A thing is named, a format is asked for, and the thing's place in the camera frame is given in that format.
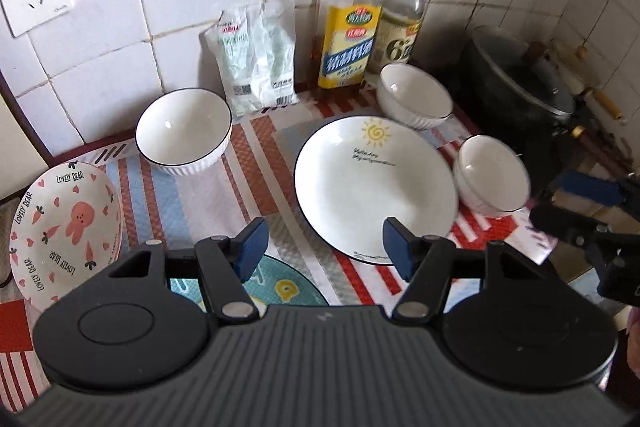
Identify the pink rabbit print plate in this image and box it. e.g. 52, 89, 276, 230
8, 161, 124, 313

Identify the dark cooking pot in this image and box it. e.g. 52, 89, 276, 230
458, 26, 578, 205

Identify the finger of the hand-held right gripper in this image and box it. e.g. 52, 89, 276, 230
529, 202, 623, 259
554, 170, 640, 208

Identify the white plate with sun print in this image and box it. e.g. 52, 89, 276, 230
293, 115, 462, 266

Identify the small white bowl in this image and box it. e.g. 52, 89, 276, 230
453, 134, 531, 219

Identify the white salt bag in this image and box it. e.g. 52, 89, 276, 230
249, 0, 300, 108
202, 9, 265, 118

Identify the glass pot lid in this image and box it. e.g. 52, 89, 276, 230
469, 33, 579, 118

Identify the black gas stove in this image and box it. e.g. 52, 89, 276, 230
544, 114, 640, 190

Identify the striped colourful table mat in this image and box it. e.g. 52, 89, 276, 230
0, 89, 568, 410

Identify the oil bottle with yellow label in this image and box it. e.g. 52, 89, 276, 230
310, 0, 385, 90

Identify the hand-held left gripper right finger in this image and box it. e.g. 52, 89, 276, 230
382, 217, 546, 327

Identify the yellow handled gas valve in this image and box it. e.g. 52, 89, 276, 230
574, 44, 629, 124

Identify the white panel with brown edge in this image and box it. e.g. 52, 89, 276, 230
0, 68, 54, 204

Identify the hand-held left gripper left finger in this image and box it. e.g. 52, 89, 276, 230
107, 217, 271, 325

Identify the clear bottle with yellow cap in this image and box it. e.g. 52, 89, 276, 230
365, 0, 432, 80

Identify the large white ribbed bowl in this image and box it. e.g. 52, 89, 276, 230
135, 88, 234, 178

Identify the medium white ribbed bowl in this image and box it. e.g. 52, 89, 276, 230
376, 63, 455, 130

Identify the grey textured cloth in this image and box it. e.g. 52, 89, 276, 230
0, 198, 22, 304

